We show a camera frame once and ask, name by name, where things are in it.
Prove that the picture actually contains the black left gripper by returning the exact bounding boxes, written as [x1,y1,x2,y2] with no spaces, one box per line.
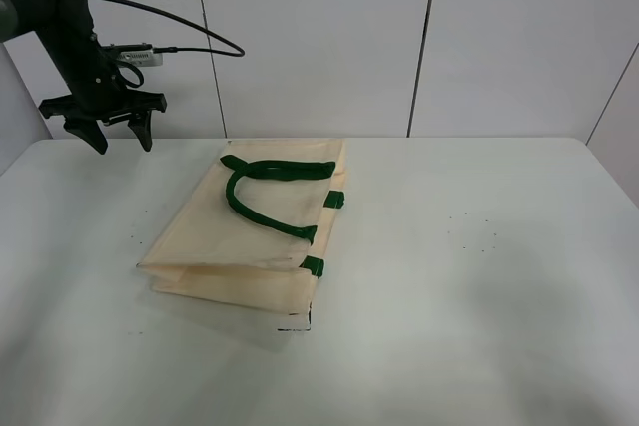
[39,71,166,155]

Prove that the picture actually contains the cream linen bag green handles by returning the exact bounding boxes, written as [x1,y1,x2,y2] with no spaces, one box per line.
[137,139,345,317]

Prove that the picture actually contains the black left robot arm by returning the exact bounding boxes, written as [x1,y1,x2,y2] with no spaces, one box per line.
[1,0,167,155]

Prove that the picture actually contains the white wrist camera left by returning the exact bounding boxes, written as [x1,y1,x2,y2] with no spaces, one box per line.
[103,44,163,68]

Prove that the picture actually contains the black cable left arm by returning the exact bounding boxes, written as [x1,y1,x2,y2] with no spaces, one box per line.
[82,0,247,88]

